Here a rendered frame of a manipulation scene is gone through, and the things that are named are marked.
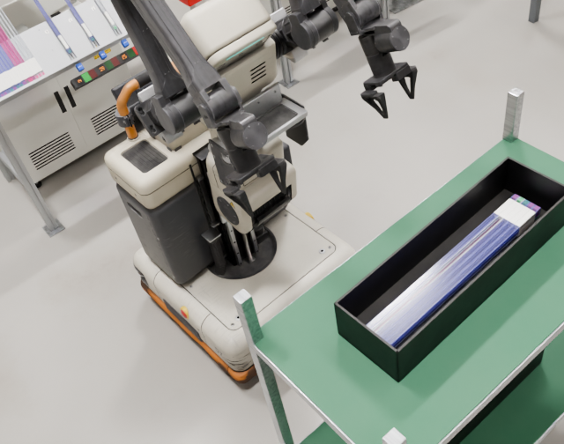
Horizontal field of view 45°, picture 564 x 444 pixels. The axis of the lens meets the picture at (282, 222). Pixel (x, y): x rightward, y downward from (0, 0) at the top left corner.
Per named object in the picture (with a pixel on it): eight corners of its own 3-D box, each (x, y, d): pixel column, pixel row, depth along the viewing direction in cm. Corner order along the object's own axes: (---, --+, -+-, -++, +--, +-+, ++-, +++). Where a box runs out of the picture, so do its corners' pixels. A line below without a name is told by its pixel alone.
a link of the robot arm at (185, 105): (174, 91, 168) (156, 101, 166) (188, 83, 158) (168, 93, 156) (194, 124, 170) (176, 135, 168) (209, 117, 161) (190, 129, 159)
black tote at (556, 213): (503, 189, 169) (508, 155, 161) (566, 224, 159) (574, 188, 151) (337, 333, 147) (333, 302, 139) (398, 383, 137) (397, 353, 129)
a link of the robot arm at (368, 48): (367, 24, 165) (352, 35, 163) (387, 21, 160) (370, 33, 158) (378, 50, 168) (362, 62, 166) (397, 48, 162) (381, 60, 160)
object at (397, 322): (513, 203, 164) (515, 193, 161) (538, 218, 160) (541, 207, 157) (365, 335, 145) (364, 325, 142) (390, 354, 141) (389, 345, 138)
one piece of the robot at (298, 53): (270, 48, 196) (269, 14, 187) (284, 40, 198) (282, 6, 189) (295, 64, 191) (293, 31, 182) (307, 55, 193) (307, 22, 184)
